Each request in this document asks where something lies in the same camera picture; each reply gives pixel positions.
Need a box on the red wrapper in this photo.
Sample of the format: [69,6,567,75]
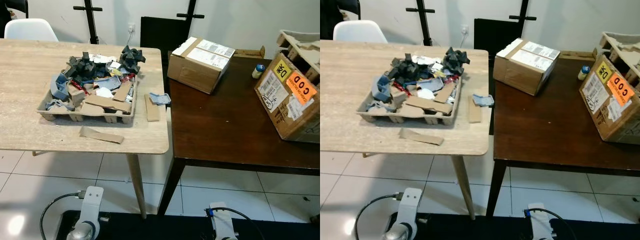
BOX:
[392,80,411,97]
[70,79,91,96]

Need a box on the black floor mat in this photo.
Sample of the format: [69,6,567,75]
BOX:
[387,212,640,240]
[55,210,321,240]

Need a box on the moulded pulp packaging insert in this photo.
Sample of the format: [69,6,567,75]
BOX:
[599,31,640,86]
[277,30,321,83]

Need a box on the flat blue grey wrapper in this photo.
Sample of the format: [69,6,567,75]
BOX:
[366,100,396,113]
[46,99,76,112]

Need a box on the white plastic chair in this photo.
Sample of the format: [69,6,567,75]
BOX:
[4,18,59,42]
[333,20,388,44]

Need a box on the black stand pole with crossbar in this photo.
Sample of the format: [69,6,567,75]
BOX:
[176,0,206,22]
[406,0,436,47]
[73,0,103,45]
[509,0,537,23]

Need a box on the blue foil wrapper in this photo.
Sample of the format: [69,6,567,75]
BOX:
[95,75,122,92]
[415,76,446,93]

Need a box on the cardboard box with white labels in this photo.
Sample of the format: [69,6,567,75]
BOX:
[492,38,561,96]
[167,36,236,95]

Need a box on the large blue grey wrapper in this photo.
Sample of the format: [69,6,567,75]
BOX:
[371,75,392,103]
[50,74,71,101]

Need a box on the short brown cardboard piece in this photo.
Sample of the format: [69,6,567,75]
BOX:
[434,82,457,105]
[112,82,132,103]

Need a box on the cardboard box with orange label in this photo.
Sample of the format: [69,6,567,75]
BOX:
[254,51,321,144]
[579,53,640,146]

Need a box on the small black foam piece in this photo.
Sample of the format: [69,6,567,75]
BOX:
[119,45,147,75]
[442,47,471,76]

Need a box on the light wooden table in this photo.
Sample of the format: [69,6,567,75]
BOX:
[320,40,490,221]
[0,39,171,219]

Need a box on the small brown cardboard chunk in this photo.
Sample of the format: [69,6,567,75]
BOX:
[67,85,86,106]
[390,86,407,107]

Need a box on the large black foam piece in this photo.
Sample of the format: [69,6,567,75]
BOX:
[66,51,103,82]
[387,52,426,83]

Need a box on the black flat panel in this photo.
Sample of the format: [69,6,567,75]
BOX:
[140,16,192,56]
[474,18,523,56]

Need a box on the wide brown cardboard piece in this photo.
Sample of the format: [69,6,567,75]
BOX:
[84,94,133,113]
[404,96,453,115]

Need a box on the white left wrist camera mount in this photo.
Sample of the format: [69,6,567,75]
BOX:
[79,186,105,226]
[397,187,423,228]

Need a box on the flat brown pulp tray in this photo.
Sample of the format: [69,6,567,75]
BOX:
[37,60,140,125]
[356,60,462,126]

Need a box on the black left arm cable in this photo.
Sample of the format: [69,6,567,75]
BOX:
[355,194,401,240]
[39,192,83,240]

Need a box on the dark brown wooden table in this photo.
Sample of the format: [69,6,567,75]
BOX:
[159,50,321,216]
[486,50,640,218]

